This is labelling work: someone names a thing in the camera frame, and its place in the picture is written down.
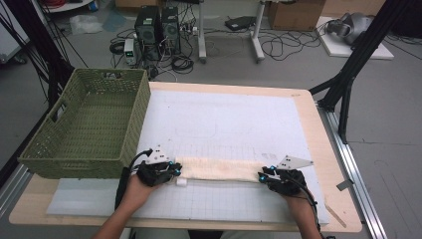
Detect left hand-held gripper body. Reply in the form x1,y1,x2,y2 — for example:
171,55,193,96
135,144,177,187

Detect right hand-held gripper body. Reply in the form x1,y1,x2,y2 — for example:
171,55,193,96
268,154,315,197

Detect cream egg print cloth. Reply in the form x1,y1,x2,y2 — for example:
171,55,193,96
173,156,267,187

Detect person's right hand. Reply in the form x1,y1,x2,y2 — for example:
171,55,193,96
284,193,316,215

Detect person's left hand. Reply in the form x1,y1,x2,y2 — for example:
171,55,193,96
120,173,161,211

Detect grey tape piece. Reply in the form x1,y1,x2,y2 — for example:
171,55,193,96
335,178,355,192

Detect thin wooden stick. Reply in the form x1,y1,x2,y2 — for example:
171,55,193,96
323,202,348,229

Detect person's grey trousers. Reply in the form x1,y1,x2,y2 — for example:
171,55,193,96
128,228,274,239

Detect white foam mat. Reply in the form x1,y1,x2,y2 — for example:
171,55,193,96
46,89,330,224

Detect green woven basket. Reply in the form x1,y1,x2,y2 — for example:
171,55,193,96
18,68,152,180

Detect small white power supply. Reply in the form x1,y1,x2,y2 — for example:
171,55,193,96
123,38,138,67

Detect white desk leg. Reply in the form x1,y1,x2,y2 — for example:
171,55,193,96
197,0,208,64
249,0,267,63

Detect black computer tower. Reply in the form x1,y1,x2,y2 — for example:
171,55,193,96
161,6,182,56
133,5,162,62

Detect black flat device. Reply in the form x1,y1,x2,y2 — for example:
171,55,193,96
224,15,258,32

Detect brown cardboard box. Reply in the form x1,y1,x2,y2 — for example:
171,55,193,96
267,0,326,32

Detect white floor board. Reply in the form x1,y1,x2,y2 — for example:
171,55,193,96
316,16,396,61

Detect clear plastic bag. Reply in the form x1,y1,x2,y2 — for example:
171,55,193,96
68,14,105,36

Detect grey headset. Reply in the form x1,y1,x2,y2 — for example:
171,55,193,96
325,12,375,46

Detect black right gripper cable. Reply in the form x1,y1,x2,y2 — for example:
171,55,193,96
284,171,336,239

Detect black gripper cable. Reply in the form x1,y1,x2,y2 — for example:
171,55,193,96
284,171,336,239
113,148,154,210

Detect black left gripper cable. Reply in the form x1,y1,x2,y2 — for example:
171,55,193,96
113,148,154,210

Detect aluminium rail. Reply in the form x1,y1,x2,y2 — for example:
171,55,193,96
0,163,33,218
316,105,388,239

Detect black cable coil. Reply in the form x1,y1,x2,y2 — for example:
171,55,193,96
170,54,195,75

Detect black floor cables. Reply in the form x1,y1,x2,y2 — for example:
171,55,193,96
259,29,323,62

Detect black metal frame stand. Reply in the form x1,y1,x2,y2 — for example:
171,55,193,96
0,0,77,109
308,0,422,144

